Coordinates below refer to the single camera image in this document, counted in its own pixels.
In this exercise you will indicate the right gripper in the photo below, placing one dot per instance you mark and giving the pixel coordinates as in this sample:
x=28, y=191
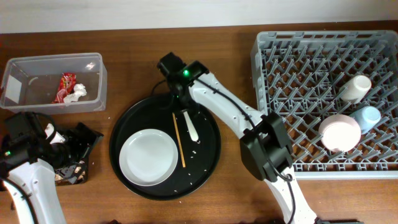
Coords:
x=183, y=107

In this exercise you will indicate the round black serving tray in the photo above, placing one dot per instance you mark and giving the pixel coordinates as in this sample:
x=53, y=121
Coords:
x=201, y=157

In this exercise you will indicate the white cup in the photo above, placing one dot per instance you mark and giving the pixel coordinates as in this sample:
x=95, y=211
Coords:
x=355, y=89

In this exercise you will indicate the red snack wrapper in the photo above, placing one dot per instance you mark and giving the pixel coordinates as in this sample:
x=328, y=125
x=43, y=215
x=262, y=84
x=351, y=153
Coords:
x=66, y=85

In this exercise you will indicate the white tissue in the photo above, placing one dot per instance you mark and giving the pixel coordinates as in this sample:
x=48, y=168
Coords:
x=79, y=90

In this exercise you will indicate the grey dishwasher rack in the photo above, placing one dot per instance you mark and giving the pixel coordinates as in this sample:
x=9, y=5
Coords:
x=300, y=74

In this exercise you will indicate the white small bowl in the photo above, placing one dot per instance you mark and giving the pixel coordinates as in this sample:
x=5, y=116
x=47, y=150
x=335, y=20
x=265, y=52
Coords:
x=340, y=133

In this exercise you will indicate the wooden chopstick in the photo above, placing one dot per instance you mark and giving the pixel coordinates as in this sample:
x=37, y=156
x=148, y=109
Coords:
x=179, y=141

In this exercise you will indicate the rice and food scraps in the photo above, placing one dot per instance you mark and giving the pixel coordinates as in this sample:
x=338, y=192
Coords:
x=74, y=174

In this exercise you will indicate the black rectangular tray bin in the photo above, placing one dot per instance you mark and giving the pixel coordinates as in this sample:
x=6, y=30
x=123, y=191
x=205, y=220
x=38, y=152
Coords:
x=78, y=139

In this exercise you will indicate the light blue cup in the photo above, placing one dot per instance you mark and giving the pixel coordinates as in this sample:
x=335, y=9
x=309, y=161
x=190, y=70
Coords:
x=366, y=117

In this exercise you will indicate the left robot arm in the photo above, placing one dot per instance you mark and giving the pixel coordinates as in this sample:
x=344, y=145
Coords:
x=33, y=190

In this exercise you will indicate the white plastic fork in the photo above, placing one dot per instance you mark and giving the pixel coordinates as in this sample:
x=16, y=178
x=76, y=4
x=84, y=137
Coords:
x=191, y=129

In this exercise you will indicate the clear plastic bin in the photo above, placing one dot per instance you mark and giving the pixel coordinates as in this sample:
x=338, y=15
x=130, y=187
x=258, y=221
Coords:
x=31, y=83

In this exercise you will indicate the white dinner plate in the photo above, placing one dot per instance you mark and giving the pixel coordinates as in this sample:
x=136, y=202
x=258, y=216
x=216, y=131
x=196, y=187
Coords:
x=148, y=157

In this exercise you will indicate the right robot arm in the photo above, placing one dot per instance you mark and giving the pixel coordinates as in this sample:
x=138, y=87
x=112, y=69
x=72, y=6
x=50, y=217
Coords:
x=266, y=149

